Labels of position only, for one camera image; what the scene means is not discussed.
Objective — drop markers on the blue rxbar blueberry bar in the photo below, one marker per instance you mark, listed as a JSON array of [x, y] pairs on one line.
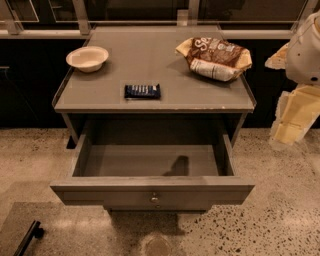
[[142, 92]]

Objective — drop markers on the brass drawer knob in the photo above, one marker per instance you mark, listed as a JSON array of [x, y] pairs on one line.
[[154, 198]]

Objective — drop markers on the grey cabinet table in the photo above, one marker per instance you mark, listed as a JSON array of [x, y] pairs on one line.
[[146, 55]]

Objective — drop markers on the open grey top drawer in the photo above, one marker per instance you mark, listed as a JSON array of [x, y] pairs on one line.
[[124, 177]]

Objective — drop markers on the white paper bowl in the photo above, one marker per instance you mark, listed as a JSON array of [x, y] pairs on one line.
[[87, 59]]

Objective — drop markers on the black bar on floor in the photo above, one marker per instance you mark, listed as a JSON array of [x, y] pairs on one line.
[[34, 231]]

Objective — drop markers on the brown white snack bag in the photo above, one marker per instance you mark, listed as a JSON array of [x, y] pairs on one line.
[[215, 58]]

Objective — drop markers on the metal railing frame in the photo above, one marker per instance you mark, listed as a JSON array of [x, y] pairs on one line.
[[235, 19]]

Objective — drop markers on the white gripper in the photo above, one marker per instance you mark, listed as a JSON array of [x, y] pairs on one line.
[[304, 58]]

